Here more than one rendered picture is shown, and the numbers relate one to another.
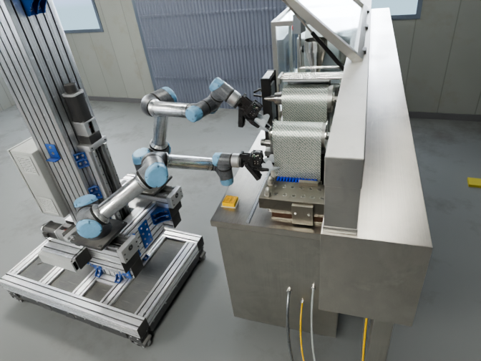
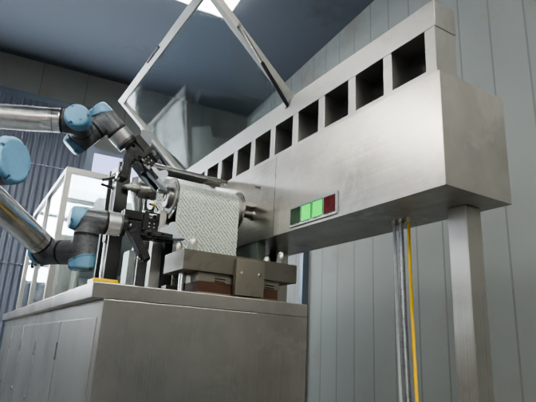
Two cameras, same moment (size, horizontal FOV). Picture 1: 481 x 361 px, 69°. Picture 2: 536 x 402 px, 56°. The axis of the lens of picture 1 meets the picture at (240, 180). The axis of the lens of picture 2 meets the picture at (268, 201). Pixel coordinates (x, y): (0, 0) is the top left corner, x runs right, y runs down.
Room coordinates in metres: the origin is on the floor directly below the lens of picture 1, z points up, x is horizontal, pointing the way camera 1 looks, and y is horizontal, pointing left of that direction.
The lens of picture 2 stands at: (0.30, 0.93, 0.75)
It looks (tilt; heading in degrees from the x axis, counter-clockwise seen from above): 17 degrees up; 308
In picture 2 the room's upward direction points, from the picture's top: 3 degrees clockwise
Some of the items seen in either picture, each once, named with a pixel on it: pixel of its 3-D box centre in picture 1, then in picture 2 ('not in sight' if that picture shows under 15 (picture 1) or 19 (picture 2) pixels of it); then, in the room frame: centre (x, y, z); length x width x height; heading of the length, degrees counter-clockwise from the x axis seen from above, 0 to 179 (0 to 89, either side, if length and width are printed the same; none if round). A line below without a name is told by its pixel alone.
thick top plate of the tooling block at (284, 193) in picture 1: (302, 197); (231, 269); (1.37, -0.29, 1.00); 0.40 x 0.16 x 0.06; 68
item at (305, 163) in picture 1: (296, 164); (206, 238); (1.49, -0.29, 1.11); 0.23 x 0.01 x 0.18; 68
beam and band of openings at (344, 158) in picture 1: (361, 36); (200, 183); (2.06, -0.79, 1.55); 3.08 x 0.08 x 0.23; 158
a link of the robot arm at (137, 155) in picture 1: (143, 160); not in sight; (1.99, 0.60, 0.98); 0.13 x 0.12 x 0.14; 141
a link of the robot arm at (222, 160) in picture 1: (223, 160); (88, 220); (1.64, 0.08, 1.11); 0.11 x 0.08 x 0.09; 68
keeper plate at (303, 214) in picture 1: (302, 215); (249, 278); (1.27, -0.27, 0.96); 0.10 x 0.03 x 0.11; 68
